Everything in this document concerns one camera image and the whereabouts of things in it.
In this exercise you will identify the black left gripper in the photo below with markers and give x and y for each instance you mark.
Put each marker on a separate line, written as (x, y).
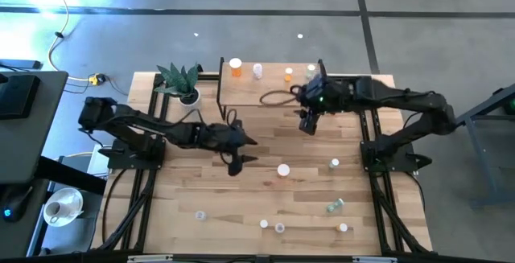
(221, 138)

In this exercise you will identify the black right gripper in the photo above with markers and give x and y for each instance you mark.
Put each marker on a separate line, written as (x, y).
(326, 94)

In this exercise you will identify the small orange pill bottle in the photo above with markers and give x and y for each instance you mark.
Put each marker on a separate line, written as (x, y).
(263, 223)
(288, 71)
(343, 227)

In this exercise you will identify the teal pill bottle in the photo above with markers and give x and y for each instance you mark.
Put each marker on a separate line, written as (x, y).
(334, 163)
(310, 69)
(335, 205)

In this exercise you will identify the large orange pill bottle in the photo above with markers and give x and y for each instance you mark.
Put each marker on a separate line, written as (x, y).
(235, 66)
(283, 169)

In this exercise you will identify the clear pill bottle pink capsules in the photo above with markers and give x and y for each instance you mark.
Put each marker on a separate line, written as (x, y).
(279, 227)
(200, 215)
(257, 70)

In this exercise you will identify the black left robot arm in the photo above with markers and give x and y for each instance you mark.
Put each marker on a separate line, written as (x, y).
(133, 120)

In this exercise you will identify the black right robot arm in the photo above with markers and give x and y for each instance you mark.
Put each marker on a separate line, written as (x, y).
(402, 96)

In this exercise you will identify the green plant in white pot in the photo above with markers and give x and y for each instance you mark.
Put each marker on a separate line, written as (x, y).
(179, 81)

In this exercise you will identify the white paper box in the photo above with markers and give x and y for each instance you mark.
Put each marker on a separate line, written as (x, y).
(95, 164)

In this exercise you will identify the yellow plug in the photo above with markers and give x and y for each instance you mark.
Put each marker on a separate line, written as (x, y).
(94, 80)

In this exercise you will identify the black desk crossbar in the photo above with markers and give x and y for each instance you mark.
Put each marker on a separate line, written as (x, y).
(72, 176)

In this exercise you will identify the grey metal trolley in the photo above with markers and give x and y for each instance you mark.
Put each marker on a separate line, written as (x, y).
(476, 146)

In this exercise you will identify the white cup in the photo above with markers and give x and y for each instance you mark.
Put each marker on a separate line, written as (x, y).
(52, 210)

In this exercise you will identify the dark grey desk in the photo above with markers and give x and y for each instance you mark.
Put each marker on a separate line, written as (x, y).
(24, 146)

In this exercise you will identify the black flat box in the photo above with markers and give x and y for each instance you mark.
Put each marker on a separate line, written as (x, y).
(18, 96)

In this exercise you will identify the black computer mouse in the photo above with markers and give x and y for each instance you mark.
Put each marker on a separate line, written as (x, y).
(16, 204)

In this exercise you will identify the black slim bar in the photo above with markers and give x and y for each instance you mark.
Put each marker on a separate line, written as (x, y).
(20, 64)

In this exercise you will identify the wooden shelf black metal frame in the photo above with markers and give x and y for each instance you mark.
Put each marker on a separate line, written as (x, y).
(249, 94)

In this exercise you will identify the black aluminium rig frame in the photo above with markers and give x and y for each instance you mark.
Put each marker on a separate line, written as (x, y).
(158, 80)

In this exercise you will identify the silver metal bracket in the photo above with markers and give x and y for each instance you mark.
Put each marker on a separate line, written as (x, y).
(151, 259)
(374, 259)

